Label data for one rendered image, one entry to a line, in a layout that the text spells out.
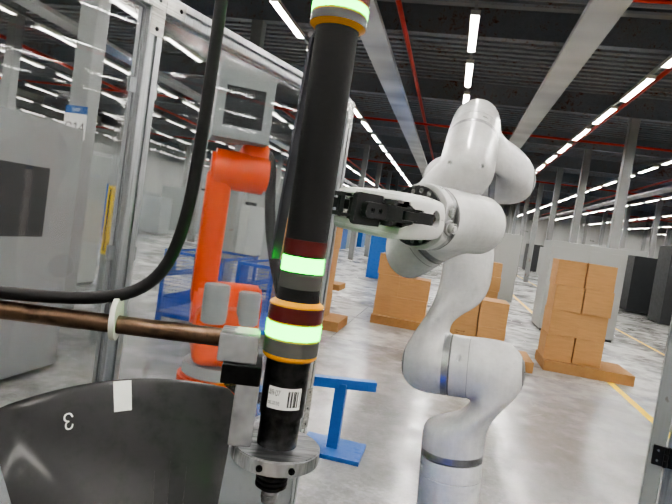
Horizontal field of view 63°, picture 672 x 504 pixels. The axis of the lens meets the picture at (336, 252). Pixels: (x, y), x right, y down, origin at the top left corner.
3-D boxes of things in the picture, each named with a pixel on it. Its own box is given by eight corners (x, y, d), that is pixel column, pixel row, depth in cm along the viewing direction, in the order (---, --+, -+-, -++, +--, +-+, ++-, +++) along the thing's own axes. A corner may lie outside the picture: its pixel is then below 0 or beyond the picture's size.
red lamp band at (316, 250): (283, 253, 41) (285, 237, 41) (282, 250, 45) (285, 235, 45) (327, 259, 42) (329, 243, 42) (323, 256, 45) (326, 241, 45)
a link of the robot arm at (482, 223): (390, 211, 75) (442, 172, 70) (443, 219, 85) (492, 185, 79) (414, 265, 72) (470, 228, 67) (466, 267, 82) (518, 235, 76)
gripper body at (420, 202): (450, 253, 66) (393, 249, 58) (384, 238, 73) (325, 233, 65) (462, 191, 65) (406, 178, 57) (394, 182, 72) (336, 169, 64)
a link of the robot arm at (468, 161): (406, 164, 102) (368, 256, 78) (475, 107, 92) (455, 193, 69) (439, 197, 104) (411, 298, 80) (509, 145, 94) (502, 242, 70)
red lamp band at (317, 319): (266, 321, 41) (268, 305, 41) (267, 311, 45) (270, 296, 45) (324, 329, 41) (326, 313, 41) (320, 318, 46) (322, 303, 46)
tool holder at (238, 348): (198, 471, 40) (216, 338, 39) (210, 432, 47) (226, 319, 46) (321, 483, 41) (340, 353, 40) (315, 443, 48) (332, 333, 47)
